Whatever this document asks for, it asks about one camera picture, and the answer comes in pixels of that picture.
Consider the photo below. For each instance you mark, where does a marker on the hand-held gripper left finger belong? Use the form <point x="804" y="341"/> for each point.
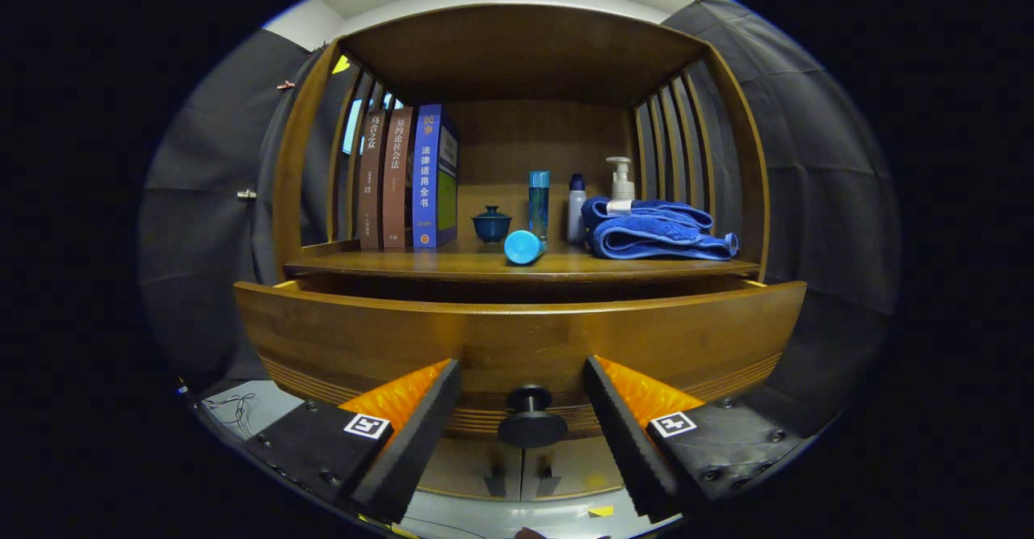
<point x="412" y="450"/>

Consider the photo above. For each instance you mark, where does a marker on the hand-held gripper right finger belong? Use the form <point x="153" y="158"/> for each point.
<point x="630" y="446"/>

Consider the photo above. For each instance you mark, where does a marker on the wooden drawer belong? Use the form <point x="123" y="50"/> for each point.
<point x="517" y="337"/>

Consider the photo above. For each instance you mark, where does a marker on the blue cosmetic tube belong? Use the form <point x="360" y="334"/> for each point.
<point x="523" y="247"/>

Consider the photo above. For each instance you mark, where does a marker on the wooden cabinet door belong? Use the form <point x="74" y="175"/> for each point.
<point x="582" y="468"/>
<point x="460" y="468"/>

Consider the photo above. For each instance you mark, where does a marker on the wooden countertop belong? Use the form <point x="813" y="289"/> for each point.
<point x="452" y="263"/>

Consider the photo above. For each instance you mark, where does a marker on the wooden cabinet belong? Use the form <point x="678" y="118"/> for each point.
<point x="525" y="54"/>

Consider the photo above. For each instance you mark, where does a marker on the yellow tape piece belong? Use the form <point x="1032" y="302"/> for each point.
<point x="600" y="511"/>

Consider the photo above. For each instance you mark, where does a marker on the folded blue towel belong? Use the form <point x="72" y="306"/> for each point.
<point x="654" y="236"/>

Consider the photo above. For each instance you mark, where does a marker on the blue lidded teacup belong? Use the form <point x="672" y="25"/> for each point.
<point x="492" y="225"/>

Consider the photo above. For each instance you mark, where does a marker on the white bottle dark cap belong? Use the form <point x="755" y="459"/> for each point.
<point x="576" y="212"/>

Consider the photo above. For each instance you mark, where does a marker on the blue glass bottle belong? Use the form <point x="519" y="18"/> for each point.
<point x="540" y="200"/>

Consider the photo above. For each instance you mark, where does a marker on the white pump bottle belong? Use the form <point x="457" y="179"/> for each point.
<point x="621" y="183"/>

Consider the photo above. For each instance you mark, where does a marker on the reddish brown book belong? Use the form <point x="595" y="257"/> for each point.
<point x="397" y="183"/>

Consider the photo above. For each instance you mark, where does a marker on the blue book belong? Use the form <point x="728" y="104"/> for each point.
<point x="426" y="183"/>

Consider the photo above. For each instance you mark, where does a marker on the dark brown book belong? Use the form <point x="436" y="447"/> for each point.
<point x="372" y="183"/>

